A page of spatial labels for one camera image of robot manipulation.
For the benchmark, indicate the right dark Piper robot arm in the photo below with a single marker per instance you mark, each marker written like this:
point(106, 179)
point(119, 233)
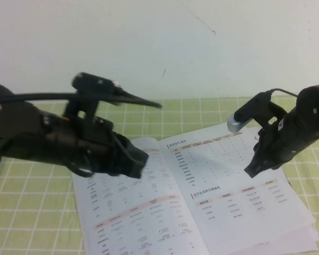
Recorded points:
point(316, 106)

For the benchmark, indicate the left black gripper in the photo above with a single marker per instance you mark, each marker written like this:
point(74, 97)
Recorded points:
point(77, 143)

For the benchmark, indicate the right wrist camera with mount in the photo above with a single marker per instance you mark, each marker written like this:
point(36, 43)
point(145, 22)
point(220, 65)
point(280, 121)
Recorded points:
point(252, 109)

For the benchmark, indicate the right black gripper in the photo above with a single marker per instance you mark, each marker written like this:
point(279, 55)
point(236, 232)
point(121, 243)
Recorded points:
point(279, 146)

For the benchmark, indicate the AgileX brochure with desert cover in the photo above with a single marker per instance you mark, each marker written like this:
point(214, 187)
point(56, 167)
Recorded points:
point(215, 212)
point(314, 235)

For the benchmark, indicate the green checked tablecloth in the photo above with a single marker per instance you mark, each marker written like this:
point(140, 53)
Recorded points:
point(29, 212)

